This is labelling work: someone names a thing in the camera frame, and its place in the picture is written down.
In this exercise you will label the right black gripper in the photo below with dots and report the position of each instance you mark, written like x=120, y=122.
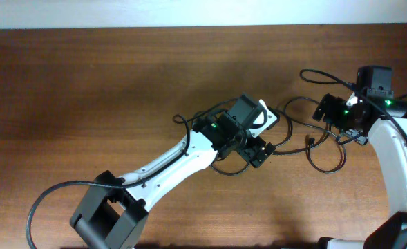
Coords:
x=329, y=115

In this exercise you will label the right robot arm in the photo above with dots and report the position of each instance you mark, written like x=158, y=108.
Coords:
x=372, y=112

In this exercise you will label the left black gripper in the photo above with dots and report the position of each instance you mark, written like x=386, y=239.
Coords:
x=258, y=144

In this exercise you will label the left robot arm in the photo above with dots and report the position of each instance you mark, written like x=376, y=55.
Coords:
x=114, y=210

